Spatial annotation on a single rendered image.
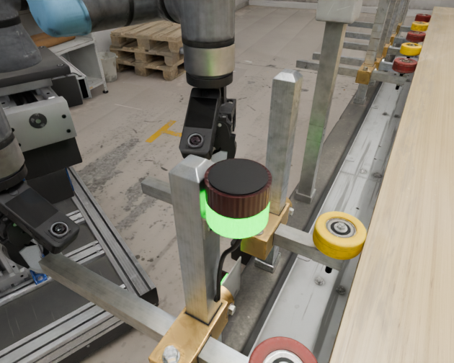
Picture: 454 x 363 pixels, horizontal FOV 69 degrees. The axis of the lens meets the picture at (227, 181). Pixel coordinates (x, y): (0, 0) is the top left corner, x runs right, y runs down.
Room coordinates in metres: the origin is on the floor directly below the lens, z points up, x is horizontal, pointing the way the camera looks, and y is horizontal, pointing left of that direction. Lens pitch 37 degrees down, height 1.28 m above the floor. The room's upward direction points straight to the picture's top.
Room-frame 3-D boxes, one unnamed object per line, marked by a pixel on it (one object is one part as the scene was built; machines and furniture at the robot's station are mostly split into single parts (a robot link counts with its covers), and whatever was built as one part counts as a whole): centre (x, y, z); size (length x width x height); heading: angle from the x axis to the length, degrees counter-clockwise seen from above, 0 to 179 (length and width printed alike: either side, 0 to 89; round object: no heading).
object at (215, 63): (0.50, 0.03, 1.14); 0.08 x 0.08 x 0.05
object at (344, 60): (1.57, -0.62, 0.80); 0.44 x 0.03 x 0.04; 61
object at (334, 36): (0.71, -0.22, 0.93); 0.05 x 0.05 x 0.45; 61
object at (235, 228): (0.24, -0.01, 1.08); 0.06 x 0.06 x 0.02
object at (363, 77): (1.33, -0.56, 0.84); 0.14 x 0.06 x 0.05; 151
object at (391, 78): (1.35, -0.50, 0.83); 0.44 x 0.03 x 0.04; 61
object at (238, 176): (0.24, -0.01, 1.01); 0.06 x 0.06 x 0.22; 61
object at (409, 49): (1.47, -0.79, 0.85); 0.08 x 0.08 x 0.11
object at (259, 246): (0.46, -0.08, 0.84); 0.14 x 0.06 x 0.05; 151
